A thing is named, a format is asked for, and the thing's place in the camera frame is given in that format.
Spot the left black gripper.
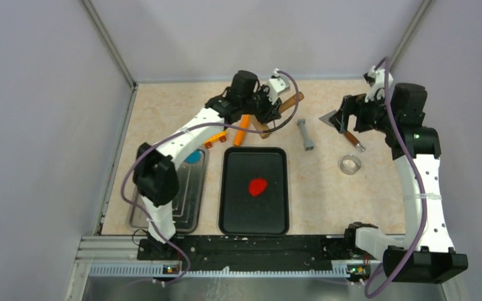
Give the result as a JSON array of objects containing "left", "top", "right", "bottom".
[{"left": 241, "top": 85, "right": 282, "bottom": 125}]

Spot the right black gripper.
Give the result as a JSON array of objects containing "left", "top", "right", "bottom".
[{"left": 329, "top": 88, "right": 397, "bottom": 134}]

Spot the wooden rolling pin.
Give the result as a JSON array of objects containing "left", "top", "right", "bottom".
[{"left": 249, "top": 92, "right": 304, "bottom": 131}]

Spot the metal scraper wooden handle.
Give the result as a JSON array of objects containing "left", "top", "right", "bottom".
[{"left": 319, "top": 110, "right": 366, "bottom": 153}]

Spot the red dough piece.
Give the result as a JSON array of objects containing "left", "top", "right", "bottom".
[{"left": 249, "top": 178, "right": 267, "bottom": 197}]

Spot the black baking tray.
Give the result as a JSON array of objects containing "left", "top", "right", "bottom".
[{"left": 218, "top": 147, "right": 289, "bottom": 236}]

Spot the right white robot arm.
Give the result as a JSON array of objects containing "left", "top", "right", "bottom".
[{"left": 331, "top": 83, "right": 468, "bottom": 284}]

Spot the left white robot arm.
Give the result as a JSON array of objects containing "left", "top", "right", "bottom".
[{"left": 132, "top": 70, "right": 290, "bottom": 259}]

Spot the blue dough piece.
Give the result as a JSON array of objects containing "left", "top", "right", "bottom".
[{"left": 185, "top": 150, "right": 201, "bottom": 164}]

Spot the orange toy carrot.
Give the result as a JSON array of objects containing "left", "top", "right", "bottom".
[{"left": 233, "top": 115, "right": 250, "bottom": 147}]

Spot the yellow toy car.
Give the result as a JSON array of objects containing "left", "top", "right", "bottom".
[{"left": 203, "top": 130, "right": 228, "bottom": 149}]

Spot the grey dumbbell tool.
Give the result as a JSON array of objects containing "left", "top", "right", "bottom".
[{"left": 297, "top": 119, "right": 314, "bottom": 151}]

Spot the silver metal tray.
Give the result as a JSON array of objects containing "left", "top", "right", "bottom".
[{"left": 126, "top": 147, "right": 209, "bottom": 235}]

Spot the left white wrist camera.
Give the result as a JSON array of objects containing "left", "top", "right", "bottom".
[{"left": 267, "top": 68, "right": 290, "bottom": 104}]

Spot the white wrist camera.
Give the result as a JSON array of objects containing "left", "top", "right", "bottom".
[
  {"left": 363, "top": 66, "right": 386, "bottom": 103},
  {"left": 267, "top": 68, "right": 290, "bottom": 104}
]

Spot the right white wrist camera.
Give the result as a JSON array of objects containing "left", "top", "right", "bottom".
[{"left": 363, "top": 66, "right": 386, "bottom": 103}]

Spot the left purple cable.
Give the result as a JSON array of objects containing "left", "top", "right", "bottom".
[{"left": 120, "top": 70, "right": 300, "bottom": 285}]

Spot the purple cable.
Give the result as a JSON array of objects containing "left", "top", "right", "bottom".
[
  {"left": 120, "top": 70, "right": 300, "bottom": 285},
  {"left": 363, "top": 56, "right": 428, "bottom": 299}
]

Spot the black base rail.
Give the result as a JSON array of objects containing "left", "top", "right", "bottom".
[{"left": 137, "top": 235, "right": 374, "bottom": 272}]

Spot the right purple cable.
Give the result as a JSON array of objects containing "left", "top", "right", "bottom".
[{"left": 363, "top": 56, "right": 428, "bottom": 299}]

